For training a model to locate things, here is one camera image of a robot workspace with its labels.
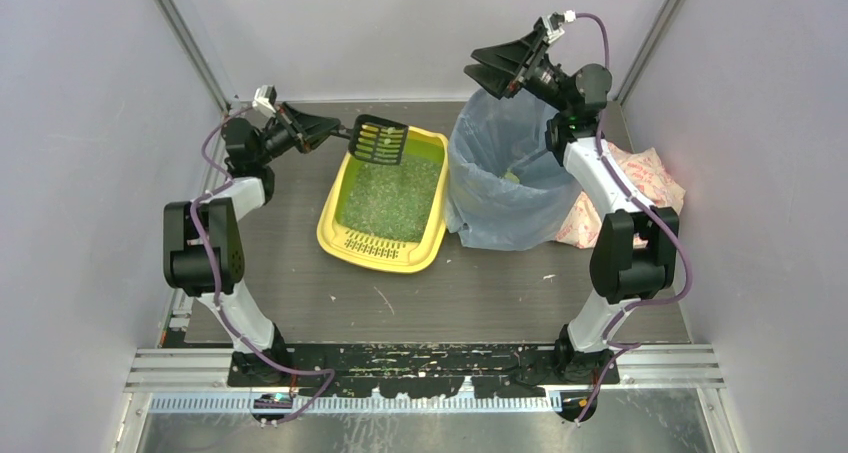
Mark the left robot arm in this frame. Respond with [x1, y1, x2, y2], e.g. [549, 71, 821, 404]
[163, 103, 344, 385]

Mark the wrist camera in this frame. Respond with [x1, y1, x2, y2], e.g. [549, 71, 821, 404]
[540, 10, 577, 46]
[251, 85, 277, 118]

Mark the green cat litter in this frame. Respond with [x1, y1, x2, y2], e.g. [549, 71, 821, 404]
[339, 156, 441, 242]

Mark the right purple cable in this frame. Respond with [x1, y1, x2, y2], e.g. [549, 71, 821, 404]
[574, 11, 694, 425]

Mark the blue bag lined bin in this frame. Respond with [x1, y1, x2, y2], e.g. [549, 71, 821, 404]
[445, 89, 582, 251]

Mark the pink patterned cloth bag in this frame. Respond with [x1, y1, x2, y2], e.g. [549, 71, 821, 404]
[555, 143, 686, 249]

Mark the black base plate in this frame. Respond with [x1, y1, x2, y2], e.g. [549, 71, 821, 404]
[227, 341, 619, 399]

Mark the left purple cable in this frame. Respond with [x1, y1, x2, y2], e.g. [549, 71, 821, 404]
[190, 105, 336, 426]

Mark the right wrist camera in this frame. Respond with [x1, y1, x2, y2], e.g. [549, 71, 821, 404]
[540, 10, 577, 46]

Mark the purple cable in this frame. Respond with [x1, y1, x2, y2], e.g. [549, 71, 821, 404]
[574, 11, 694, 425]
[190, 105, 336, 426]

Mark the yellow litter box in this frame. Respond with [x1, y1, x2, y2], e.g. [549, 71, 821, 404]
[317, 126, 448, 274]

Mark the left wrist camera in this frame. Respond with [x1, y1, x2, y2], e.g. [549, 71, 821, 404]
[251, 85, 277, 118]

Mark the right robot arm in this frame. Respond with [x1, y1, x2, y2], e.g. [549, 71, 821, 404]
[464, 11, 679, 384]

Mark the black litter scoop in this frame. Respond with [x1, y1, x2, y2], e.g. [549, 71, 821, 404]
[331, 114, 410, 166]

